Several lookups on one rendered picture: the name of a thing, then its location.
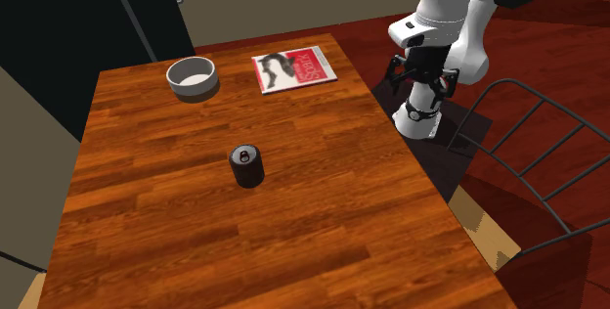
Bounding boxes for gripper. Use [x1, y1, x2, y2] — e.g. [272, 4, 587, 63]
[384, 44, 461, 110]

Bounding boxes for red and white book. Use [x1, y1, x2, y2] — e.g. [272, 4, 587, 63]
[250, 45, 339, 96]

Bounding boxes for black drink can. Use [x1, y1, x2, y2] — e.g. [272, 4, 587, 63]
[228, 144, 266, 190]

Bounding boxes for wooden table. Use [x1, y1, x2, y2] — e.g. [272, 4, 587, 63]
[36, 32, 519, 309]

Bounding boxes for white round bowl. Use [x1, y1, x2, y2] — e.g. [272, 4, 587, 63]
[165, 56, 220, 98]

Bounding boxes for black refrigerator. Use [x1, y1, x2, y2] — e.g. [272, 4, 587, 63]
[0, 0, 197, 144]

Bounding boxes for black metal frame chair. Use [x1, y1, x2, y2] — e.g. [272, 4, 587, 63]
[446, 77, 610, 274]

